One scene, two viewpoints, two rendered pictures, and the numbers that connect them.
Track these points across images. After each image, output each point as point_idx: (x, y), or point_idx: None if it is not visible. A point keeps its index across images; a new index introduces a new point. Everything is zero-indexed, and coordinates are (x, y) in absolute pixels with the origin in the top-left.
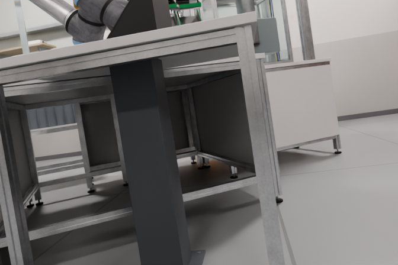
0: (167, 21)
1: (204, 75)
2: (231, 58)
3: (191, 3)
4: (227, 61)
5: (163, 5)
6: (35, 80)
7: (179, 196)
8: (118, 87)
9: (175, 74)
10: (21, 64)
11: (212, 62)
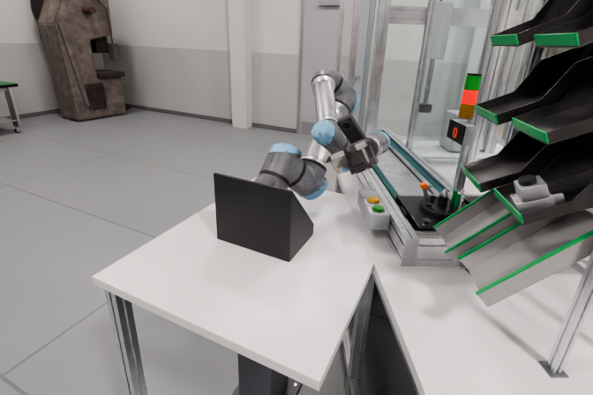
0: (266, 223)
1: None
2: (417, 379)
3: (506, 202)
4: (411, 372)
5: (257, 204)
6: (343, 191)
7: (258, 366)
8: None
9: (380, 293)
10: None
11: (400, 341)
